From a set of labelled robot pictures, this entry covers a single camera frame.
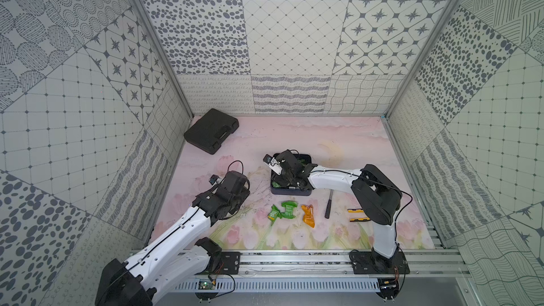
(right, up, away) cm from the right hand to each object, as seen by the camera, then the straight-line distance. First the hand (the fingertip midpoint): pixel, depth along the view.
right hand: (280, 170), depth 94 cm
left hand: (-13, -4, -14) cm, 19 cm away
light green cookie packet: (-2, -16, -10) cm, 19 cm away
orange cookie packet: (+11, -17, -11) cm, 23 cm away
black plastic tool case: (-40, +18, +16) cm, 47 cm away
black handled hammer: (+20, -16, -9) cm, 27 cm away
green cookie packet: (+4, -13, -8) cm, 16 cm away
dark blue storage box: (+11, +4, +7) cm, 14 cm away
